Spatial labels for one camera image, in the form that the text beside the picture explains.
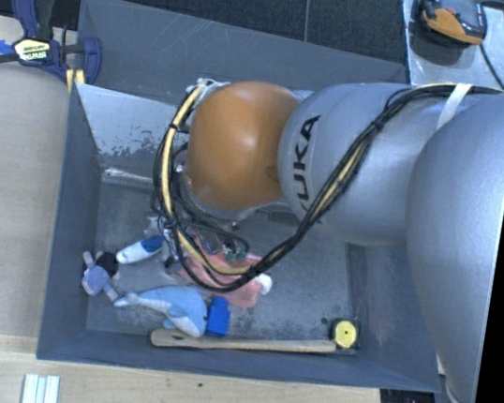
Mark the pink cloth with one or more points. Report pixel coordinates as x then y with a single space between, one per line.
244 295

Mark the blue whale plush toy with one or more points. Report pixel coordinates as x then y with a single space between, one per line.
181 306

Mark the white and blue toy bottle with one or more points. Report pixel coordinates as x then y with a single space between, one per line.
137 251

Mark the blue block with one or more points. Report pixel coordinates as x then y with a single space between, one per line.
218 317

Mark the wooden spatula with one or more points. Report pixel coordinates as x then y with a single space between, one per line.
239 344

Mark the grey metal bin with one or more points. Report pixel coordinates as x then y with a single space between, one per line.
303 294

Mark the grey-blue toy animal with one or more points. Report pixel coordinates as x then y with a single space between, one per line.
96 279

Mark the yellow and black tape measure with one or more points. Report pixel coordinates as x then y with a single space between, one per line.
345 334

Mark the pale wood board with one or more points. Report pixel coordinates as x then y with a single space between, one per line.
9 205

